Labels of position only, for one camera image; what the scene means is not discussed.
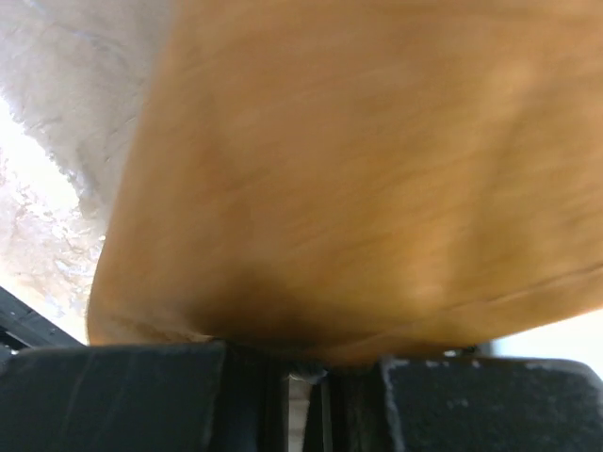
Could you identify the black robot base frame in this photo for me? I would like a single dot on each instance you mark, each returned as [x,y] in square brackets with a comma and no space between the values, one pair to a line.
[23,327]

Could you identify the brown Trader Joe's tote bag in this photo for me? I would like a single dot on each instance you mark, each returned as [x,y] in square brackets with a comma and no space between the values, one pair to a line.
[347,179]

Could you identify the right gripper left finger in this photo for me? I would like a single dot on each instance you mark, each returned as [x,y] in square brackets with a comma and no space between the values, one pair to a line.
[213,397]

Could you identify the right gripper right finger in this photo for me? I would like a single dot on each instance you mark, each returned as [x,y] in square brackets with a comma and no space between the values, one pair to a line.
[458,404]

